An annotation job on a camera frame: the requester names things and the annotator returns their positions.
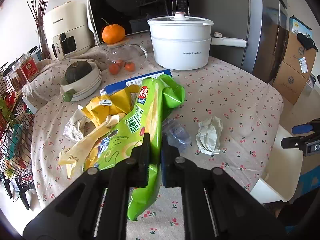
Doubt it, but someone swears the cream bread bag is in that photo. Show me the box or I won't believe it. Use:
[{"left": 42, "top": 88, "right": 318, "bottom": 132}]
[{"left": 57, "top": 113, "right": 126, "bottom": 179}]

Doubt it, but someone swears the white paper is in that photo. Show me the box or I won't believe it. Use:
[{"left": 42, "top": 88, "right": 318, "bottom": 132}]
[{"left": 196, "top": 115, "right": 223, "bottom": 155}]

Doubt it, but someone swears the clear plastic wrapper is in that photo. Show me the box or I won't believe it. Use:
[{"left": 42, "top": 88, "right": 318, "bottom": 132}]
[{"left": 162, "top": 118, "right": 191, "bottom": 153}]

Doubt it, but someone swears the yellow snack wrapper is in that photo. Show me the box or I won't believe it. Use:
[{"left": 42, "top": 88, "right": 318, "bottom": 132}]
[{"left": 81, "top": 85, "right": 140, "bottom": 127}]

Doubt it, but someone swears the green snack bag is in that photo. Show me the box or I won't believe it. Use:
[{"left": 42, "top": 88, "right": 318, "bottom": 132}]
[{"left": 84, "top": 74, "right": 185, "bottom": 221}]

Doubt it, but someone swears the receipt paper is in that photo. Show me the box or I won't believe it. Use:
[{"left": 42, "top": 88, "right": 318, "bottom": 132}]
[{"left": 62, "top": 105, "right": 95, "bottom": 143}]

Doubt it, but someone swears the white trash bin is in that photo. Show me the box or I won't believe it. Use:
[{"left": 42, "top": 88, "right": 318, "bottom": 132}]
[{"left": 250, "top": 126, "right": 303, "bottom": 204}]

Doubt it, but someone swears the lower cardboard box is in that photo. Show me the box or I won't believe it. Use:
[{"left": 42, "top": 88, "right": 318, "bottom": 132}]
[{"left": 272, "top": 62, "right": 307, "bottom": 105}]

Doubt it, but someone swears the cardboard box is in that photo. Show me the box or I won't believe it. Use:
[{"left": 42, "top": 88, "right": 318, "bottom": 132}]
[
  {"left": 272, "top": 62, "right": 307, "bottom": 105},
  {"left": 283, "top": 31, "right": 317, "bottom": 79}
]

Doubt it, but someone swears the cherry print tablecloth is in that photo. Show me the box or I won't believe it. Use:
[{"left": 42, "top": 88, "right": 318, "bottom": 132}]
[{"left": 23, "top": 46, "right": 283, "bottom": 239}]

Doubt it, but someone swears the upper cardboard box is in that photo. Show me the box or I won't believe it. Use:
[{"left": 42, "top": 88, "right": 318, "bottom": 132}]
[{"left": 283, "top": 31, "right": 317, "bottom": 79}]

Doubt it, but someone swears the blue white box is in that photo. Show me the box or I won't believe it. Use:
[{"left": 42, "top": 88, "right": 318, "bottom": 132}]
[{"left": 289, "top": 16, "right": 312, "bottom": 38}]

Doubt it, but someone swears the grey refrigerator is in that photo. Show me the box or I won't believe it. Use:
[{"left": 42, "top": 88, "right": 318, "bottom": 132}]
[{"left": 189, "top": 0, "right": 287, "bottom": 83}]

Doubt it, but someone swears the dark green pumpkin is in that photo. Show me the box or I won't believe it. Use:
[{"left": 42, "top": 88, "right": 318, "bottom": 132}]
[{"left": 65, "top": 61, "right": 92, "bottom": 84}]

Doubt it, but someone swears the small orange in teapot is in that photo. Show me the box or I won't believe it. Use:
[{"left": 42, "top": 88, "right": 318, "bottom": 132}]
[{"left": 108, "top": 63, "right": 120, "bottom": 75}]

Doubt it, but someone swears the white electric cooking pot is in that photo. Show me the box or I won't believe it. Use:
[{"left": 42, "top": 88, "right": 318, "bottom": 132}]
[{"left": 147, "top": 11, "right": 247, "bottom": 70}]

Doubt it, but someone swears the red label jar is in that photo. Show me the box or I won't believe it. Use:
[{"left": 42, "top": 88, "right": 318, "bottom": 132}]
[{"left": 18, "top": 53, "right": 40, "bottom": 82}]

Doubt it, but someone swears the glass teapot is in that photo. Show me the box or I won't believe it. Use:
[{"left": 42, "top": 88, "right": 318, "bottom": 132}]
[{"left": 103, "top": 38, "right": 148, "bottom": 72}]

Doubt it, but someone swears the large orange mandarin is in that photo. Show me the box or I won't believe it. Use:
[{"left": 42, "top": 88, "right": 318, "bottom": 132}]
[{"left": 101, "top": 18, "right": 126, "bottom": 45}]

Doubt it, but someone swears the cream air fryer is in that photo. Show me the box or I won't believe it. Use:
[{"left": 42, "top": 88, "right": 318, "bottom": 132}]
[{"left": 43, "top": 1, "right": 94, "bottom": 60}]

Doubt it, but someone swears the dried twig bouquet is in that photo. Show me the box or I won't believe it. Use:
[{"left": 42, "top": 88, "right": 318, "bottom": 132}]
[{"left": 26, "top": 0, "right": 51, "bottom": 59}]

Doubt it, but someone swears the black microwave oven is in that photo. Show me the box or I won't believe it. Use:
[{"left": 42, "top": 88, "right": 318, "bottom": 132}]
[{"left": 87, "top": 0, "right": 190, "bottom": 44}]

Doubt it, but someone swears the black wire storage rack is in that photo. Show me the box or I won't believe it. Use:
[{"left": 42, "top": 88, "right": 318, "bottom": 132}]
[{"left": 1, "top": 61, "right": 34, "bottom": 210}]

